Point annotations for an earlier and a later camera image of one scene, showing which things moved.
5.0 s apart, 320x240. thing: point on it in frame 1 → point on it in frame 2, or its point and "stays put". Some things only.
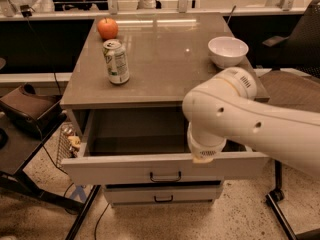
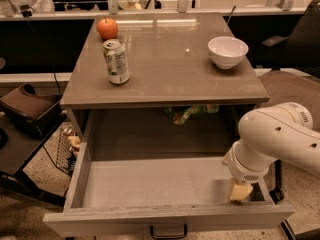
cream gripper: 205,150 → 244,173
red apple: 107,28 stays put
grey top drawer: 148,147 → 168,197
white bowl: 227,51 stays put
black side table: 18,150 stays put
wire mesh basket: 69,143 stays put
